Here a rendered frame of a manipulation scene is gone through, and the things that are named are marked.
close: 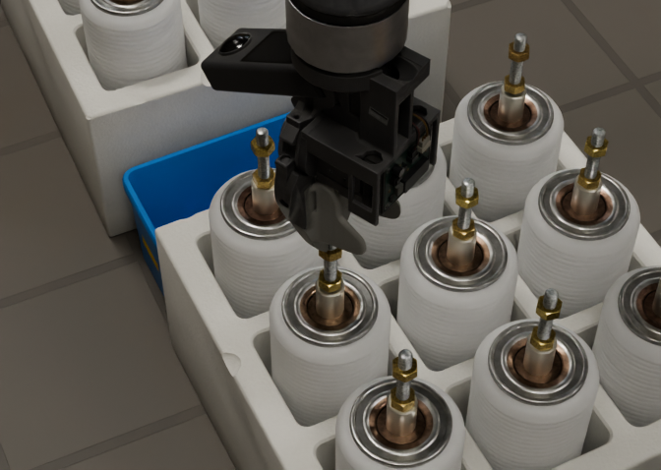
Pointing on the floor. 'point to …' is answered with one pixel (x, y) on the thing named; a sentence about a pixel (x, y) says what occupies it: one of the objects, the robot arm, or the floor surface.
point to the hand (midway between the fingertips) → (322, 226)
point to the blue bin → (189, 182)
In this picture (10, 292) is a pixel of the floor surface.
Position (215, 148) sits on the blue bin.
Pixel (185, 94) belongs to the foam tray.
